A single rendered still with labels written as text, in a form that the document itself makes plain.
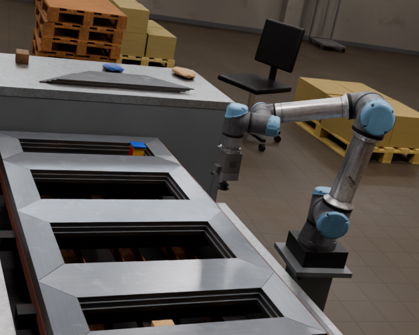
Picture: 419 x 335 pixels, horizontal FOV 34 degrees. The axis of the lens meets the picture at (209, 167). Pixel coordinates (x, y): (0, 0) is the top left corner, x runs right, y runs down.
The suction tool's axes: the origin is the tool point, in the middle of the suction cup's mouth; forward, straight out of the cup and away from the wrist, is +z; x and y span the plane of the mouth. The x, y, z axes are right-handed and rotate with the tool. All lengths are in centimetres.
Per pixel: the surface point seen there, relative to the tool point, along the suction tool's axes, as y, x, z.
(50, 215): 0, -62, 9
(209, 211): -1.5, -3.2, 9.8
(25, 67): -120, -52, -11
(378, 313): -45, 135, 98
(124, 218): 3.1, -37.3, 9.3
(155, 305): 51, -42, 13
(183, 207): -5.2, -12.2, 9.7
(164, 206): -5.9, -19.3, 9.5
